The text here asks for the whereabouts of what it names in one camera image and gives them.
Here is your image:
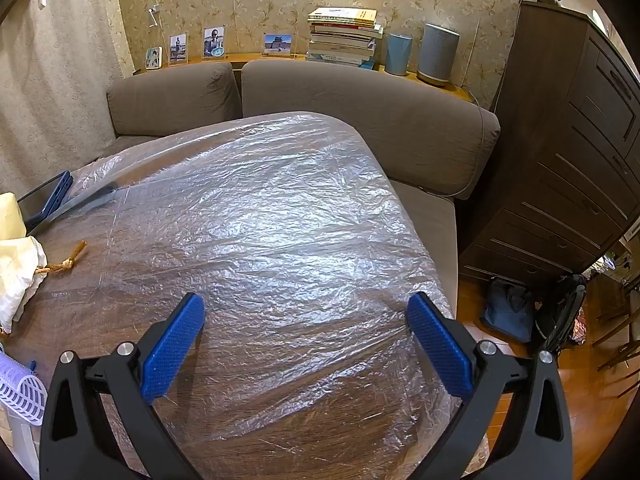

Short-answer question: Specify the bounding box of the clear plastic table cover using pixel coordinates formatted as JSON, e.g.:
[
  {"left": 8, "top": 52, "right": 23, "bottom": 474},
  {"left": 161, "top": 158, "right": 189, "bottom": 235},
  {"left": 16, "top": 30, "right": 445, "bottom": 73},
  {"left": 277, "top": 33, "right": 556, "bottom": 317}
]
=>
[{"left": 0, "top": 110, "right": 488, "bottom": 480}]

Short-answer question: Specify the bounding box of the clear building photo frame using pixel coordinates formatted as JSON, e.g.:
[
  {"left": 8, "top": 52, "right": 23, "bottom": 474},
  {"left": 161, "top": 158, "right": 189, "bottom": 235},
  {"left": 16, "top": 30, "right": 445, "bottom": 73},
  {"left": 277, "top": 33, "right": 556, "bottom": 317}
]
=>
[{"left": 262, "top": 33, "right": 293, "bottom": 57}]

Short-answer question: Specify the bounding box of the purple hair brush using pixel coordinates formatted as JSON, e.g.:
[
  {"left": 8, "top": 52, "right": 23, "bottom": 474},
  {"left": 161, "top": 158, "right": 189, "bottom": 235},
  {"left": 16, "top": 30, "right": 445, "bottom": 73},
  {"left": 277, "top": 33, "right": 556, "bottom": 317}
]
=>
[{"left": 0, "top": 350, "right": 48, "bottom": 426}]

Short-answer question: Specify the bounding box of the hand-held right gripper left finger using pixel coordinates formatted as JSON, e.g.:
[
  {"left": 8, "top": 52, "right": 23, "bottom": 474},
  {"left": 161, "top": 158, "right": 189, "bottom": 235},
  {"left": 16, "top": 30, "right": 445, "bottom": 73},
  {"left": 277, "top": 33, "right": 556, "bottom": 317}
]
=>
[{"left": 39, "top": 292, "right": 207, "bottom": 480}]

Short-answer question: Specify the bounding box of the brown twine cord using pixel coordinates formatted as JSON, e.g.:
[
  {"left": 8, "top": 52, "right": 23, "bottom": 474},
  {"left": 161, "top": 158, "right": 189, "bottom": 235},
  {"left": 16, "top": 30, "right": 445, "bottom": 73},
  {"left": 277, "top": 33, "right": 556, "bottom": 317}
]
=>
[{"left": 35, "top": 240, "right": 88, "bottom": 276}]

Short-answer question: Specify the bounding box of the dark blue tray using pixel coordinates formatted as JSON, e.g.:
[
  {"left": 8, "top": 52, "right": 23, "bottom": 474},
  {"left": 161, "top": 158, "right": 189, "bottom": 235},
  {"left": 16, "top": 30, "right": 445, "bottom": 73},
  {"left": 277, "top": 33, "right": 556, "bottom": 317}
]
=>
[{"left": 17, "top": 170, "right": 118, "bottom": 228}]

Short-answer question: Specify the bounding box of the yellow paper bag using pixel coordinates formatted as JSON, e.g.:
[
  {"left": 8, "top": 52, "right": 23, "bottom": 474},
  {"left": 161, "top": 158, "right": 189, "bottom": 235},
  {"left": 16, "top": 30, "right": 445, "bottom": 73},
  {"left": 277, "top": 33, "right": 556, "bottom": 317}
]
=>
[{"left": 0, "top": 192, "right": 48, "bottom": 336}]

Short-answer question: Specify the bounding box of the blue cylinder speaker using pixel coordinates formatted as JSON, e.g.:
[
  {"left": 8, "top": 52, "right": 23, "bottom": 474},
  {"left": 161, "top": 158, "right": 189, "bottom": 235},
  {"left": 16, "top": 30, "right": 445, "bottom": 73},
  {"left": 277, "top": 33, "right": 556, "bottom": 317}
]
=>
[{"left": 384, "top": 33, "right": 414, "bottom": 77}]

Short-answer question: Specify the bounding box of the blue fabric bag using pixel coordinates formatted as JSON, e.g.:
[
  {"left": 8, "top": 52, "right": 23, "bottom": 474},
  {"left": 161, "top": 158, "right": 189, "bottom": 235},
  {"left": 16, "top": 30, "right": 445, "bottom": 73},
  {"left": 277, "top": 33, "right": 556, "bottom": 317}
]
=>
[{"left": 480, "top": 277, "right": 538, "bottom": 343}]

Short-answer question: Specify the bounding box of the stack of books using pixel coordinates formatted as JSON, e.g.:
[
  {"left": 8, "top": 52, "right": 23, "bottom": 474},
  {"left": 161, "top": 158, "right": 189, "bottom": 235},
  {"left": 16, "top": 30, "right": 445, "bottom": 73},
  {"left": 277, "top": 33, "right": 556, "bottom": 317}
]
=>
[{"left": 306, "top": 6, "right": 385, "bottom": 68}]

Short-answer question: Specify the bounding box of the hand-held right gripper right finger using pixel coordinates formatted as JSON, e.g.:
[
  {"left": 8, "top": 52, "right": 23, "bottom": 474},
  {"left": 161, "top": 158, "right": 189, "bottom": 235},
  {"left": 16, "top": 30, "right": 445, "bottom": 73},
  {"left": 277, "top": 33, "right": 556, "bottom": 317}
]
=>
[{"left": 405, "top": 291, "right": 573, "bottom": 480}]

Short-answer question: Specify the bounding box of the clear portrait photo frame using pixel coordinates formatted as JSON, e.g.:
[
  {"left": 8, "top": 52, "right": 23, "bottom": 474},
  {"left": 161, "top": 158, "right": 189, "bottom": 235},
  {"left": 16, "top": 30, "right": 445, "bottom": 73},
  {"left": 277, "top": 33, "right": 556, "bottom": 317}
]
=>
[{"left": 202, "top": 26, "right": 227, "bottom": 60}]

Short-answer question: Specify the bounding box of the brown fabric sofa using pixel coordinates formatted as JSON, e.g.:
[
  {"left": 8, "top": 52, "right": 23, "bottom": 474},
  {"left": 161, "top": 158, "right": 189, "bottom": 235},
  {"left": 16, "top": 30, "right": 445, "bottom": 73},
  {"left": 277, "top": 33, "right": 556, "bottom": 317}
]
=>
[{"left": 97, "top": 59, "right": 501, "bottom": 321}]

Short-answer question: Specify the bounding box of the dark wooden cabinet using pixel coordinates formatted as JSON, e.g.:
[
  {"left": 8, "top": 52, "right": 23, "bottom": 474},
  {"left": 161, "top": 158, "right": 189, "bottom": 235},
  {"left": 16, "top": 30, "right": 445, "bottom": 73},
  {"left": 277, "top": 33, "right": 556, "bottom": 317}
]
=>
[{"left": 457, "top": 0, "right": 640, "bottom": 291}]

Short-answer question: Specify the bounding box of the wooden chair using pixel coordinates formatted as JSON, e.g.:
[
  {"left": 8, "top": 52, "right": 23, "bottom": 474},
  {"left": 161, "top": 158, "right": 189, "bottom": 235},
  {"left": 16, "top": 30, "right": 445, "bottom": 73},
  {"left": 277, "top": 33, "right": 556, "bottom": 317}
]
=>
[{"left": 595, "top": 280, "right": 640, "bottom": 371}]

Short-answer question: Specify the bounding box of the grey cylinder speaker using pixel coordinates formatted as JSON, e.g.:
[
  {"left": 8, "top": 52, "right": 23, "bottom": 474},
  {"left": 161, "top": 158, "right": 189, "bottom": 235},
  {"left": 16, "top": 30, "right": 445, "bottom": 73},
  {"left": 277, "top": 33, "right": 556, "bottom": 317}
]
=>
[{"left": 416, "top": 23, "right": 460, "bottom": 85}]

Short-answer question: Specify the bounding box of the clear standing-figure photo frame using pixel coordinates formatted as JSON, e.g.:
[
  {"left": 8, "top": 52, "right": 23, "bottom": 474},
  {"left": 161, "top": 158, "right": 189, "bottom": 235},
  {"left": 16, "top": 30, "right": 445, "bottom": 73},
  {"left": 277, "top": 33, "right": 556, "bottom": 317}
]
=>
[{"left": 168, "top": 34, "right": 188, "bottom": 66}]

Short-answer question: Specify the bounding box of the beige patterned curtain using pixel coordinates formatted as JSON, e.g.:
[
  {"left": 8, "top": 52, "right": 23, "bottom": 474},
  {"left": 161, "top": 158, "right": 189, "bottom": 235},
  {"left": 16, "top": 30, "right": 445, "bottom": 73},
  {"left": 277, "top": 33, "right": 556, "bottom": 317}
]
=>
[{"left": 0, "top": 0, "right": 133, "bottom": 201}]

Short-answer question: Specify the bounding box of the black backpack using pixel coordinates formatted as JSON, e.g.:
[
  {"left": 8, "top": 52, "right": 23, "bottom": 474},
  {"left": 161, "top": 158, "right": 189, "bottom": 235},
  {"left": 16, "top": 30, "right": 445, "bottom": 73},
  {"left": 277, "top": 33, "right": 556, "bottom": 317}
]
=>
[{"left": 535, "top": 274, "right": 587, "bottom": 356}]

